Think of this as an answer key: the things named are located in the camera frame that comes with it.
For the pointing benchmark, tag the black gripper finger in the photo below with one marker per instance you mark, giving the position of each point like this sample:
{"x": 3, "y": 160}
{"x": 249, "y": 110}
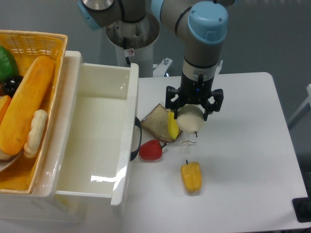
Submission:
{"x": 212, "y": 102}
{"x": 172, "y": 100}

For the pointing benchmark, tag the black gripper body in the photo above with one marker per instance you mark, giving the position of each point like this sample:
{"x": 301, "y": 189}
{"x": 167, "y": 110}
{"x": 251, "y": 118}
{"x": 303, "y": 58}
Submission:
{"x": 195, "y": 92}

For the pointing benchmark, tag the pale white pear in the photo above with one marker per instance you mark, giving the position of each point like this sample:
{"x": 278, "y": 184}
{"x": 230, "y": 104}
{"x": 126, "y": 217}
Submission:
{"x": 190, "y": 119}

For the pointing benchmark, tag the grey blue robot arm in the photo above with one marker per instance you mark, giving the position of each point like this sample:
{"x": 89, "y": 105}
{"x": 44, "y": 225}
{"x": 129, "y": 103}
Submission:
{"x": 200, "y": 24}

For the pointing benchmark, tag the white open upper drawer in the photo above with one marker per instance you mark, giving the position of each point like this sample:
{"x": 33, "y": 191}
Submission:
{"x": 99, "y": 146}

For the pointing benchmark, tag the white drawer cabinet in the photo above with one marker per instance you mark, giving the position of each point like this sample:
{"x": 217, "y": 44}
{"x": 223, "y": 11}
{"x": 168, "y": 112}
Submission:
{"x": 42, "y": 204}

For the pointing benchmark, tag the brown bread slice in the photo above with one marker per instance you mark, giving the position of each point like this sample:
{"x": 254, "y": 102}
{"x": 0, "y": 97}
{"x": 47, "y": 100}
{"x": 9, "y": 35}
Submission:
{"x": 156, "y": 124}

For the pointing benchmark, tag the yellow banana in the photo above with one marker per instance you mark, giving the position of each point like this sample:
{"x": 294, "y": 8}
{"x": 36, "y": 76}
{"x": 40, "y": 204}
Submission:
{"x": 173, "y": 128}

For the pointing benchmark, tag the clear plastic wrapper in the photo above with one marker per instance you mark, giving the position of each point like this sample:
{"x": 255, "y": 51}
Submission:
{"x": 183, "y": 144}

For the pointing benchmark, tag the red bell pepper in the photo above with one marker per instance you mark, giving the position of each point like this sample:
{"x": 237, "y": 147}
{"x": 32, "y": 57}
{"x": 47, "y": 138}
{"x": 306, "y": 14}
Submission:
{"x": 151, "y": 150}

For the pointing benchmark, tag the yellow bell pepper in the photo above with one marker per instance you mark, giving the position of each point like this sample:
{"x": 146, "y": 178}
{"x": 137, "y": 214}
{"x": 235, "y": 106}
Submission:
{"x": 191, "y": 176}

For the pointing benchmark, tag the black device at corner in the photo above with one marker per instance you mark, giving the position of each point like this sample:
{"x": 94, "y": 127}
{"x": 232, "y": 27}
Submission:
{"x": 302, "y": 208}

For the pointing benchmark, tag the white braided bread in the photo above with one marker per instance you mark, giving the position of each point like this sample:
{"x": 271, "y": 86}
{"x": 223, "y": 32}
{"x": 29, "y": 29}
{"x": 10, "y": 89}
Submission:
{"x": 35, "y": 134}

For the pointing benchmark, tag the yellow wicker basket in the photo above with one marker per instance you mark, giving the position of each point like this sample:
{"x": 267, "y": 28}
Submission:
{"x": 26, "y": 46}

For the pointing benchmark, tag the orange baguette loaf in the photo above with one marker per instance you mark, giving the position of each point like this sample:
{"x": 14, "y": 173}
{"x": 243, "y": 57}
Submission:
{"x": 27, "y": 99}

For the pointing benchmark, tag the black grape cluster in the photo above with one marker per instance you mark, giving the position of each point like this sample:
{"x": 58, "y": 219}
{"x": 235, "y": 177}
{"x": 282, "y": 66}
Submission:
{"x": 11, "y": 84}

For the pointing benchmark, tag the green pepper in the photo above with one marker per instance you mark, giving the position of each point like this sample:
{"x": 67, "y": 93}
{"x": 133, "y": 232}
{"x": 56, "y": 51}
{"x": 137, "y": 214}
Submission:
{"x": 8, "y": 65}

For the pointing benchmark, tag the orange fruit piece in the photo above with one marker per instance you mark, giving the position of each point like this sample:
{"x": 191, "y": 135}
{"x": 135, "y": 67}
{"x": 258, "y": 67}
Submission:
{"x": 4, "y": 104}

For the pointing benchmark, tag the metal plate in basket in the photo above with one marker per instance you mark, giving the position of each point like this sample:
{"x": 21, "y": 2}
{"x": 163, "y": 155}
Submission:
{"x": 4, "y": 164}

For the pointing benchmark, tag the white table bracket right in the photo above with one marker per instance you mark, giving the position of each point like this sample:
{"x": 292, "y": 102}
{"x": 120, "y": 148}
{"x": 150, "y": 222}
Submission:
{"x": 219, "y": 67}

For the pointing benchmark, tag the white table bracket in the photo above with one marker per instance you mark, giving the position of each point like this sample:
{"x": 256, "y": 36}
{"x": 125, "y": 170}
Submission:
{"x": 162, "y": 69}
{"x": 219, "y": 67}

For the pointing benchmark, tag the black drawer handle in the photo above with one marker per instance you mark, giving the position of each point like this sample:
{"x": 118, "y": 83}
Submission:
{"x": 137, "y": 139}

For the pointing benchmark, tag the white frame at right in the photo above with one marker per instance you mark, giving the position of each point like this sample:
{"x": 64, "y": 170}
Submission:
{"x": 301, "y": 111}

